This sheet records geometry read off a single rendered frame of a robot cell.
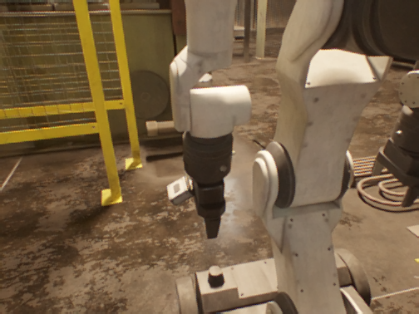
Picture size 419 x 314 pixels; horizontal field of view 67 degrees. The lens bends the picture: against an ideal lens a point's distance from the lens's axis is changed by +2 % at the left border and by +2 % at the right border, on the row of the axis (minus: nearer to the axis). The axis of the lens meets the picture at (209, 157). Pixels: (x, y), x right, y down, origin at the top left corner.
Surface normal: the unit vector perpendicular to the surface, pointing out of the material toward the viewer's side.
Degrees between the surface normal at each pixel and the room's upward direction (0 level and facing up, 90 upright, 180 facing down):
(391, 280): 0
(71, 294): 0
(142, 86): 88
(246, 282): 0
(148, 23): 90
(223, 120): 101
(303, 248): 60
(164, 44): 90
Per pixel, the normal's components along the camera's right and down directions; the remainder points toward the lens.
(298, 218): 0.18, -0.07
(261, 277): -0.02, -0.90
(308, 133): 0.22, 0.58
